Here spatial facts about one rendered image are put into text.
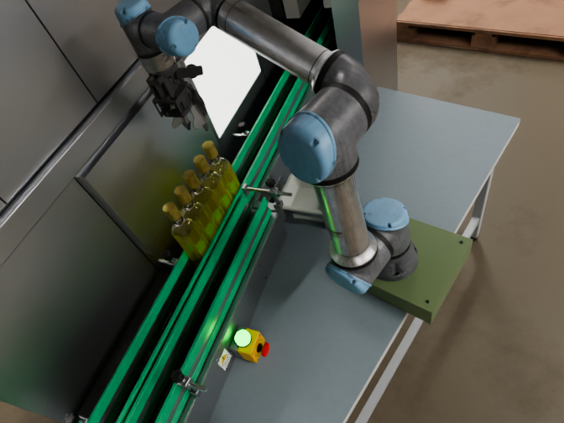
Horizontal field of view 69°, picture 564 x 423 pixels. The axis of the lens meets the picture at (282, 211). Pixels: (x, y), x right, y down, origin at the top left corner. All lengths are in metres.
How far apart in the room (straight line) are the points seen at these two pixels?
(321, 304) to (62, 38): 0.96
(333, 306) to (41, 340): 0.77
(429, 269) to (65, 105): 1.01
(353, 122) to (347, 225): 0.24
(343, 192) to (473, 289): 1.43
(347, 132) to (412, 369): 1.43
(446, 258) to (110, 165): 0.94
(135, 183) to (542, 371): 1.71
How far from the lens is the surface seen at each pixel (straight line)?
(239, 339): 1.19
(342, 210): 0.85
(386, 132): 1.73
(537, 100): 3.11
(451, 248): 1.29
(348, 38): 1.89
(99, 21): 1.16
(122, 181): 1.16
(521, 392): 2.03
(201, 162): 1.19
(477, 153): 1.64
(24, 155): 1.02
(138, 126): 1.19
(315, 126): 0.70
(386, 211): 1.08
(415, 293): 1.21
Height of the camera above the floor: 1.90
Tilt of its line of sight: 49 degrees down
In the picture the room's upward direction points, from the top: 21 degrees counter-clockwise
